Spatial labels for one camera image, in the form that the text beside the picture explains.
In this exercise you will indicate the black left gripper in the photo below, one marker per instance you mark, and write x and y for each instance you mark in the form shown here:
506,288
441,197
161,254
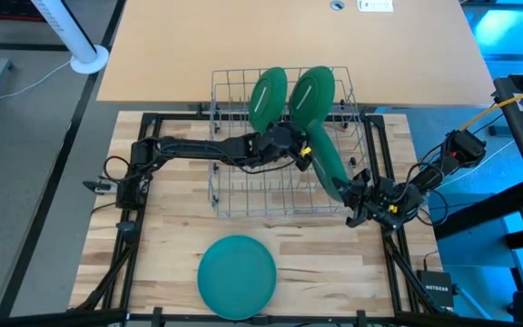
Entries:
284,141

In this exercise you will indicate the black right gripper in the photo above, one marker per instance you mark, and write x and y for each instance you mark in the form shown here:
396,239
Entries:
386,202

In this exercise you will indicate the dark green round plate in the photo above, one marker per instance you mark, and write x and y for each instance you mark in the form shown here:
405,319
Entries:
329,163
275,86
318,86

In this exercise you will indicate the teal round plate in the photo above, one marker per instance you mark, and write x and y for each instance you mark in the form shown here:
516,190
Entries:
236,277

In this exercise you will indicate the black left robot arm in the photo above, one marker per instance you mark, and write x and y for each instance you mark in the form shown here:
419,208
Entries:
198,147

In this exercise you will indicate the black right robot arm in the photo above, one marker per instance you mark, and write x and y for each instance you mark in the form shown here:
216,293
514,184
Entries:
463,147

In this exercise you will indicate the light wooden desk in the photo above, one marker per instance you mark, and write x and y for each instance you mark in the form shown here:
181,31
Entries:
243,36

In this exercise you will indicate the black diagonal support beam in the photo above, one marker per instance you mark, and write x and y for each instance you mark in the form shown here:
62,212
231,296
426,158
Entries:
493,210

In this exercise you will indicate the white desk power outlet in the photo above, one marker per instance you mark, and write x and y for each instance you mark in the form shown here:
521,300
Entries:
375,5

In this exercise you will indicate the black equipment cart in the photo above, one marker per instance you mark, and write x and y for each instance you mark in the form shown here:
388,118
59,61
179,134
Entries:
516,131

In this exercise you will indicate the white lamp stand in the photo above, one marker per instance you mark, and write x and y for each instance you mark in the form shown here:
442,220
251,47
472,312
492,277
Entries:
86,61

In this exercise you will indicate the black storage crate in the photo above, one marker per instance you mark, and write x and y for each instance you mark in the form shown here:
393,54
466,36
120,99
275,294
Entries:
2,10

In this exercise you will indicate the black Netgear network switch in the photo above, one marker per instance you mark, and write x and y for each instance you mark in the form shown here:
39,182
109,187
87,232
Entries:
436,288

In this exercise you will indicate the black aluminium table frame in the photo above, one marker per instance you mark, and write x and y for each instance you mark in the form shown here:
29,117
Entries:
175,117

